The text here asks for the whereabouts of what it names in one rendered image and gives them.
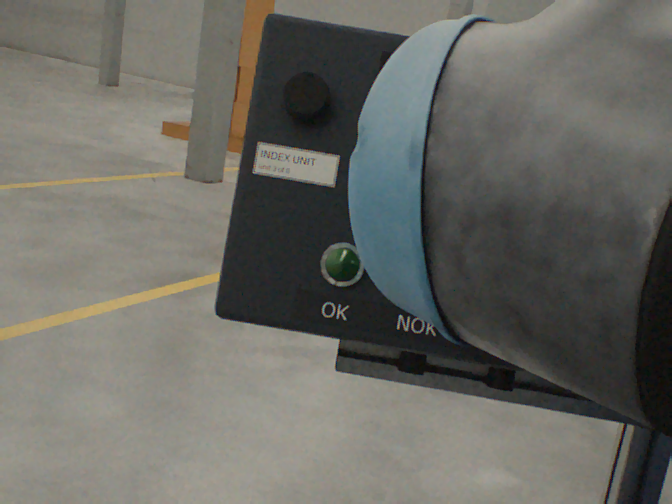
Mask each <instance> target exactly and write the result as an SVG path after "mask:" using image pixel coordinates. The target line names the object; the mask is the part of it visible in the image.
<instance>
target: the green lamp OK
mask: <svg viewBox="0 0 672 504"><path fill-rule="evenodd" d="M364 269H365V266H364V264H363V262H362V260H361V258H360V255H359V252H358V250H357V247H356V246H354V245H352V244H350V243H346V242H340V243H336V244H333V245H331V246H330V247H329V248H328V249H327V250H326V251H325V252H324V254H323V256H322V259H321V270H322V273H323V275H324V277H325V279H326V280H327V281H328V282H329V283H330V284H332V285H334V286H337V287H343V288H344V287H350V286H352V285H354V284H355V283H357V282H358V281H359V280H360V279H361V276H362V274H363V272H364Z"/></svg>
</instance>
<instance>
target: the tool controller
mask: <svg viewBox="0 0 672 504"><path fill-rule="evenodd" d="M264 20H265V21H263V24H264V26H262V29H263V31H261V34H262V38H261V44H260V49H259V55H258V61H257V66H256V73H255V79H254V84H253V90H252V96H251V101H250V107H249V113H248V119H247V125H246V131H245V136H244V142H243V148H242V153H241V159H240V165H239V170H238V176H237V182H236V188H235V194H234V200H233V205H232V211H231V217H230V222H229V228H228V234H227V239H226V245H225V251H224V256H223V262H221V268H220V273H219V280H218V286H217V291H216V297H215V303H214V312H215V315H216V316H218V317H219V318H221V319H225V320H231V321H237V322H243V323H249V324H254V325H260V326H266V327H271V328H277V329H283V330H289V331H294V332H300V333H306V334H312V335H317V336H324V337H330V338H335V339H341V340H347V341H353V342H358V343H364V344H370V345H376V346H381V347H387V348H393V349H399V350H400V355H399V362H398V368H397V371H400V372H404V373H409V374H415V375H424V372H425V366H426V360H427V355H428V356H434V357H440V358H445V359H451V360H457V361H463V362H469V363H475V364H481V365H487V366H489V369H488V375H487V381H486V386H488V388H492V389H496V390H501V391H510V392H513V388H514V382H515V375H516V371H522V372H528V373H532V372H530V371H528V370H526V369H524V368H521V367H519V366H517V365H515V364H513V363H510V362H507V361H505V360H503V359H501V358H499V357H497V356H494V355H492V354H490V353H488V352H486V351H483V350H481V349H479V348H477V347H475V346H474V347H463V346H459V345H456V343H454V342H452V341H450V340H448V339H447V338H445V337H444V336H443V335H442V334H441V333H440V332H439V331H438V329H437V328H436V327H435V326H434V325H432V324H430V323H428V322H426V321H424V320H422V319H420V318H419V317H417V316H414V315H412V314H410V313H408V312H406V311H404V310H403V309H401V308H399V307H398V306H396V305H394V304H393V303H392V302H391V301H390V300H388V299H387V298H386V297H385V296H384V295H383V294H382V293H381V292H380V291H379V289H378V288H377V287H376V286H375V284H374V283H373V281H372V280H371V278H370V276H369V274H368V272H367V271H366V269H364V272H363V274H362V276H361V279H360V280H359V281H358V282H357V283H355V284H354V285H352V286H350V287H344V288H343V287H337V286H334V285H332V284H330V283H329V282H328V281H327V280H326V279H325V277H324V275H323V273H322V270H321V259H322V256H323V254H324V252H325V251H326V250H327V249H328V248H329V247H330V246H331V245H333V244H336V243H340V242H346V243H350V244H352V245H354V246H356V243H355V239H354V235H353V231H352V226H351V219H350V210H349V169H350V159H351V156H352V154H353V152H354V150H355V148H356V145H357V142H358V122H359V119H360V116H361V113H362V109H363V106H364V104H365V101H366V99H367V97H368V94H369V92H370V90H371V88H372V86H373V84H374V82H375V80H376V79H377V77H378V75H379V73H380V72H381V70H382V69H383V66H384V65H385V63H386V62H387V61H388V59H389V58H391V56H392V55H393V54H394V53H395V52H396V51H397V50H398V48H399V47H400V46H401V45H402V44H403V43H404V42H405V41H407V40H408V39H409V38H410V37H412V36H408V34H406V35H402V33H400V34H396V32H392V33H390V31H384V32H383V30H377V29H371V28H364V27H358V26H352V25H346V24H340V23H334V22H328V21H321V20H315V19H309V18H303V17H297V16H291V15H285V14H279V13H273V14H268V16H267V17H266V19H264ZM356 247H357V246H356Z"/></svg>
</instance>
